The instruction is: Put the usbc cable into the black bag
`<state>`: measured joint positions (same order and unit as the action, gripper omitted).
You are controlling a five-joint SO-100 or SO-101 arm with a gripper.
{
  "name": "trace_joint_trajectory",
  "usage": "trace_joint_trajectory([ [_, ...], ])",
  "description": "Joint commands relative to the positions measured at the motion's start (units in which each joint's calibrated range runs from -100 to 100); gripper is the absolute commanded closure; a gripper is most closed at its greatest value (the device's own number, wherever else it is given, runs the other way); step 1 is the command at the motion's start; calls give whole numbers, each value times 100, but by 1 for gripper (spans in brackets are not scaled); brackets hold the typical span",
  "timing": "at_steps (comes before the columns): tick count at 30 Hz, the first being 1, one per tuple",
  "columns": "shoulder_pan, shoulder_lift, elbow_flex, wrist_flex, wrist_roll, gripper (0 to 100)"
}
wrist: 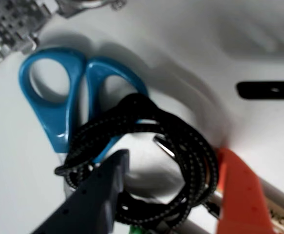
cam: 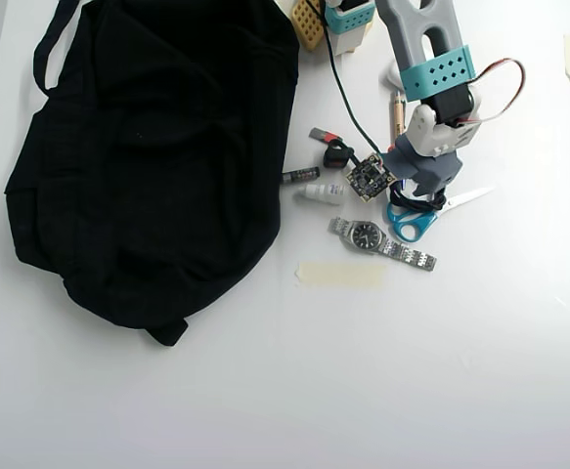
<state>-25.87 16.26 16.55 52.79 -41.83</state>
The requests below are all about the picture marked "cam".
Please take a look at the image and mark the grey-blue gripper body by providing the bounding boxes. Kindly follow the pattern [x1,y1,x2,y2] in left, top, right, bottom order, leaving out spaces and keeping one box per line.
[378,136,463,192]

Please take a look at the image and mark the yellow perforated block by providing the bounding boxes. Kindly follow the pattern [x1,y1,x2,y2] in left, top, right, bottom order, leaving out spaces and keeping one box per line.
[291,0,326,52]

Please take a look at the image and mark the cream teal robot base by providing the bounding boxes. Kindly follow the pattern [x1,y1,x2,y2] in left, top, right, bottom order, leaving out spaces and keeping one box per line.
[323,0,377,56]

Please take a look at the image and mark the teal handled scissors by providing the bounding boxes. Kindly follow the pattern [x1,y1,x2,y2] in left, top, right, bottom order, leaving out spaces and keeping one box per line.
[386,185,497,242]

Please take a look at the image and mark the silver metal wristwatch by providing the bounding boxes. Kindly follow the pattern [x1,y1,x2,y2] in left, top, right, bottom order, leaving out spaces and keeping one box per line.
[328,216,438,272]

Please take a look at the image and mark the long beige masking tape strip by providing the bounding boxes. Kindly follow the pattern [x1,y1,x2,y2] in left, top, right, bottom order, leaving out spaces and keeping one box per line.
[296,260,388,290]

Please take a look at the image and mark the black camera cable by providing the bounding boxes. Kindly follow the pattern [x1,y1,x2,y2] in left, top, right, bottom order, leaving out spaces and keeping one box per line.
[307,0,382,156]

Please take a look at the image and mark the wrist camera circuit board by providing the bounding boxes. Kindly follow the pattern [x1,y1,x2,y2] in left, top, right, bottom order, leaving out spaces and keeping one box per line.
[344,151,398,203]

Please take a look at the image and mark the black braided usbc cable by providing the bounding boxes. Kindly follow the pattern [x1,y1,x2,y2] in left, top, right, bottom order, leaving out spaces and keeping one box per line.
[388,187,448,213]

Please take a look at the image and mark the black fabric bag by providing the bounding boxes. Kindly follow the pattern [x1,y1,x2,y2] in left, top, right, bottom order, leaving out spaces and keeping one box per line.
[4,0,301,348]

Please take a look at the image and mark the black red key fob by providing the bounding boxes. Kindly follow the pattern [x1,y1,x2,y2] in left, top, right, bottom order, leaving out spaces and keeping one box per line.
[321,139,355,170]

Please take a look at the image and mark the grey-blue gripper finger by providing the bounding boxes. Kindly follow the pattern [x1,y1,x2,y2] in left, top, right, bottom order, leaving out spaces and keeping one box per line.
[412,170,444,199]

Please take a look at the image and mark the small white dropper bottle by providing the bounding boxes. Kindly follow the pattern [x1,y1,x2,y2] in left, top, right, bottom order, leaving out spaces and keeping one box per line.
[291,181,350,207]

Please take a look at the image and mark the red white servo wire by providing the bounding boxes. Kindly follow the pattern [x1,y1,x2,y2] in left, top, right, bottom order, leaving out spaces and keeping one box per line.
[468,58,528,126]

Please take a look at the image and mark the wooden pencil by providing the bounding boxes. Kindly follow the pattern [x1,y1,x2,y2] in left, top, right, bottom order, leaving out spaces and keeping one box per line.
[389,89,409,148]

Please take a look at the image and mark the black aa battery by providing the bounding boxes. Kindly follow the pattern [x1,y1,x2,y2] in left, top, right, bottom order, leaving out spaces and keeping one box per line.
[280,165,323,185]

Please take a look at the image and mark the grey red usb stick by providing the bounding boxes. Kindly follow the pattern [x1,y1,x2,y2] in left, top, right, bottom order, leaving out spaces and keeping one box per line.
[309,126,340,146]

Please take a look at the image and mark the white earbuds case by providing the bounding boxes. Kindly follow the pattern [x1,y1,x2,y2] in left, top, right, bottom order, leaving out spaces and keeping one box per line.
[378,59,404,93]

